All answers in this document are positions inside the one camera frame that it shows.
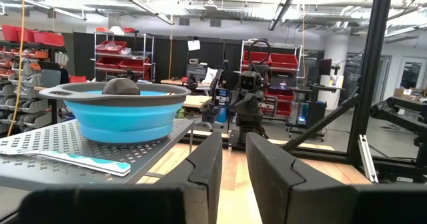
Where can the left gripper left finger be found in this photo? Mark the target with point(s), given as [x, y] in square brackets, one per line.
[203, 190]

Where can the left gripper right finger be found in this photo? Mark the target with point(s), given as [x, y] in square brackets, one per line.
[283, 190]

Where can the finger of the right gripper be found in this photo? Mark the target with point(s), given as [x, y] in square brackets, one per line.
[246, 101]
[233, 105]

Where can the dark round fruit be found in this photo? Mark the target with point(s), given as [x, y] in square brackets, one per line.
[121, 86]

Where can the black jointed arm structure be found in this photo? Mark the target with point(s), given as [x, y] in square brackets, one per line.
[400, 114]

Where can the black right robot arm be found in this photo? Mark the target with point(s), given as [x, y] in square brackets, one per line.
[250, 127]

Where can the red storage bin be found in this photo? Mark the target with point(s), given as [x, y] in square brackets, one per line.
[278, 94]
[283, 60]
[108, 63]
[111, 46]
[282, 109]
[10, 33]
[135, 64]
[50, 39]

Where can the wooden work table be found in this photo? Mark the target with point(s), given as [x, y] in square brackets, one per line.
[197, 101]

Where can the computer tower blue light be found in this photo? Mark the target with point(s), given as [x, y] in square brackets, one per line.
[310, 115]

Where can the white paper sign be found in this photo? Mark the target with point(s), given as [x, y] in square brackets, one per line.
[194, 45]

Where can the small black monitor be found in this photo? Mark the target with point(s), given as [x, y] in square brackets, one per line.
[325, 67]

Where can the white round column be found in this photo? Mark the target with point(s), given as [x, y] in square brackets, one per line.
[337, 57]

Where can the long ceiling light bar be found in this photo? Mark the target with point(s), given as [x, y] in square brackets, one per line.
[140, 4]
[283, 7]

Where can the blue collapsible bowl grey rim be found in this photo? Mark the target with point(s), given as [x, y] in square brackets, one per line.
[126, 124]

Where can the white blue patterned strip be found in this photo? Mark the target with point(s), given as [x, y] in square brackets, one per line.
[83, 162]

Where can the grey perforated metal stand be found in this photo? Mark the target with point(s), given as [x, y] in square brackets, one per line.
[66, 137]

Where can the shelf with grey bins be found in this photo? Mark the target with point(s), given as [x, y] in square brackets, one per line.
[20, 94]

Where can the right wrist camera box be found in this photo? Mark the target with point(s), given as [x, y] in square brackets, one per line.
[248, 81]

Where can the silver aluminium bracket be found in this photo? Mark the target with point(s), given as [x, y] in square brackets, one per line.
[367, 157]

